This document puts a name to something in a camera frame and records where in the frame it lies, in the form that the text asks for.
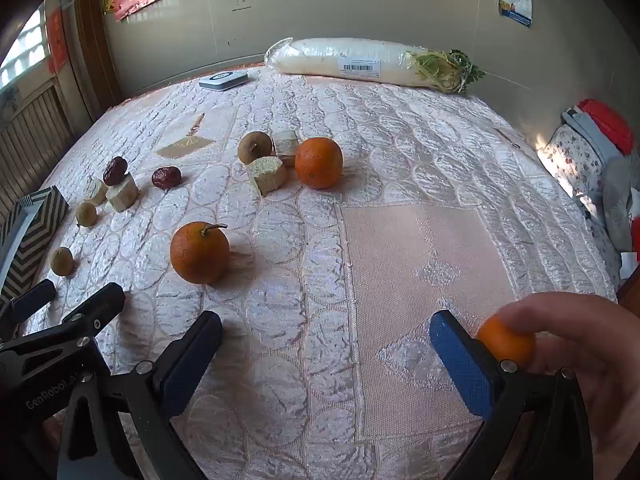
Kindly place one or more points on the brown wooden door frame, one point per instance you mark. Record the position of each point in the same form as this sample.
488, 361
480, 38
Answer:
95, 45

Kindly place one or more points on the wooden slatted panel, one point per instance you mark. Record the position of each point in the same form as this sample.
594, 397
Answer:
30, 130

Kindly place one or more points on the black-and-white striped box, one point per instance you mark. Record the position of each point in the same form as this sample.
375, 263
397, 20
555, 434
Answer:
30, 240

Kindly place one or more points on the person's right hand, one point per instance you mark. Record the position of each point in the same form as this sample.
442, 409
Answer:
600, 350

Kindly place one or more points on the red date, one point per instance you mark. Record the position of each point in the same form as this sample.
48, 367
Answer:
115, 171
166, 178

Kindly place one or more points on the floral pillow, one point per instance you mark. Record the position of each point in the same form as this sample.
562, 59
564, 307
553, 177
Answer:
570, 160

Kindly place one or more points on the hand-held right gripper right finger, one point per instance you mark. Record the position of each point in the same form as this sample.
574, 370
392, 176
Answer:
462, 367

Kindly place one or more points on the brown longan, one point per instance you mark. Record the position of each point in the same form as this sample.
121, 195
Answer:
255, 146
62, 261
86, 214

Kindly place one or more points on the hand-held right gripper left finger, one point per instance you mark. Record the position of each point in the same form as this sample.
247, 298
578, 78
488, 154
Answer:
192, 365

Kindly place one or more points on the red cloth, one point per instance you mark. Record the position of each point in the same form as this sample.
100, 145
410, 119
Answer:
607, 122

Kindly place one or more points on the grey cloth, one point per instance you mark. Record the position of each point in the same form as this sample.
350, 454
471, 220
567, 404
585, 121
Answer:
587, 132

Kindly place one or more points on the window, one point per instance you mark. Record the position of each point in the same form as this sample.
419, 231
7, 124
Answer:
25, 50

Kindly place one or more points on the white and grey flat device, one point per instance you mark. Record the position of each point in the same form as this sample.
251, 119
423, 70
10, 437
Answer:
223, 80

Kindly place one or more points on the pink quilted bedspread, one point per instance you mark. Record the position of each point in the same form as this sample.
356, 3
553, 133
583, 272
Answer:
400, 260

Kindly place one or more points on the grey pillow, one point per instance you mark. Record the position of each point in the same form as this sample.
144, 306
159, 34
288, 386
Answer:
620, 195

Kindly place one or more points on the orange with stem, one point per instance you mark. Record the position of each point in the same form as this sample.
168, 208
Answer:
200, 255

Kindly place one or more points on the plastic-wrapped white radish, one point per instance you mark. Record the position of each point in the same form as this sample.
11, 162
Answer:
340, 57

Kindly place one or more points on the red paper strip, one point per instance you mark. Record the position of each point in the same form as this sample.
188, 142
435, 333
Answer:
56, 40

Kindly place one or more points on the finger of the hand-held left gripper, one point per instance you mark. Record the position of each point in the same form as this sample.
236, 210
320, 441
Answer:
30, 301
97, 307

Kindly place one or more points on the small orange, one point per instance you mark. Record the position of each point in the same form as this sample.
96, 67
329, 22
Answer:
507, 347

